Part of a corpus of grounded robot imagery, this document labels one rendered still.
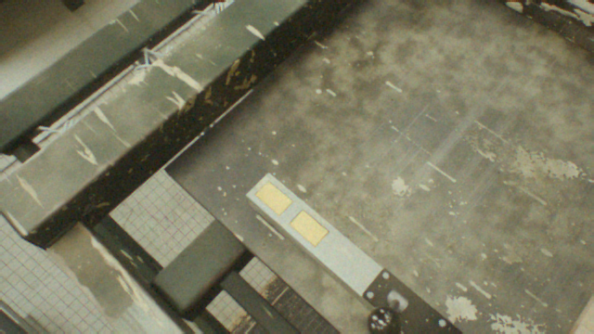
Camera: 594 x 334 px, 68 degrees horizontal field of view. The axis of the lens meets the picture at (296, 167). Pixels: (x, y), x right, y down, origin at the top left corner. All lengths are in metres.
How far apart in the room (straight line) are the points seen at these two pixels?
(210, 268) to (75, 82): 0.67
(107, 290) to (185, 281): 0.12
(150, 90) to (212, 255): 0.27
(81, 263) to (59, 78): 0.64
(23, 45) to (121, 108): 4.83
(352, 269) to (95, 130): 0.42
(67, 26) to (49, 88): 4.32
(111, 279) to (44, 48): 4.91
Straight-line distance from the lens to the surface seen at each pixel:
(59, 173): 0.69
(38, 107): 1.22
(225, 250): 0.72
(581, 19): 0.97
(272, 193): 0.66
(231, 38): 0.75
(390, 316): 0.50
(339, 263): 0.63
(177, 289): 0.72
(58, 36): 5.51
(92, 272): 0.68
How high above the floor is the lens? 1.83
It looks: 11 degrees down
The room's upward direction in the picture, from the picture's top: 41 degrees counter-clockwise
